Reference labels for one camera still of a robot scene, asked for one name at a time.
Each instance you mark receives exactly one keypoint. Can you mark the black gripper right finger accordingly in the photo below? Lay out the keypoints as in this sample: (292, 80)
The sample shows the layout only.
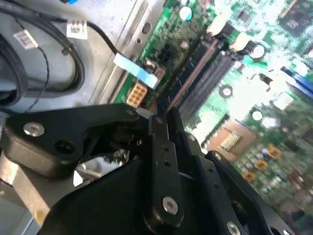
(220, 176)

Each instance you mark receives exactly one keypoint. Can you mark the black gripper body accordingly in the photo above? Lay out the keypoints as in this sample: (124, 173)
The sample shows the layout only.
(105, 203)

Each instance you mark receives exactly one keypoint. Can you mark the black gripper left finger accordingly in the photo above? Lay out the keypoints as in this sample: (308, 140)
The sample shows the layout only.
(61, 127)

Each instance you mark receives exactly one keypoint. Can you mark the green RAM stick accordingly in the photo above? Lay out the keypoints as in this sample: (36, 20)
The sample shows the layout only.
(189, 73)

